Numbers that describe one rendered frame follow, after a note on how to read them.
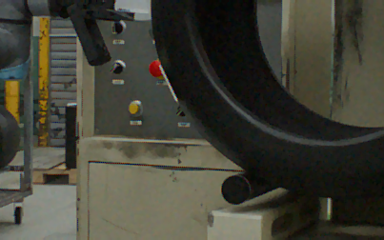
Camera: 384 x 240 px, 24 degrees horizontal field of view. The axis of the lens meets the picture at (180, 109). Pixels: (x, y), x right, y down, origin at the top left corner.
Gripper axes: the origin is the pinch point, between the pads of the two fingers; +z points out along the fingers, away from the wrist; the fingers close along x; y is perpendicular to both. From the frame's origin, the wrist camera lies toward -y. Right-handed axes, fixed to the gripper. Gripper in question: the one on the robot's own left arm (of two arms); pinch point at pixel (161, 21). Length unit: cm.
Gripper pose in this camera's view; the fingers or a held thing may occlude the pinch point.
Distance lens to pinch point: 151.3
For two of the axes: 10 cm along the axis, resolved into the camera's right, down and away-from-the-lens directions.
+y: 1.1, -9.9, -0.9
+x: 4.0, -0.4, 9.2
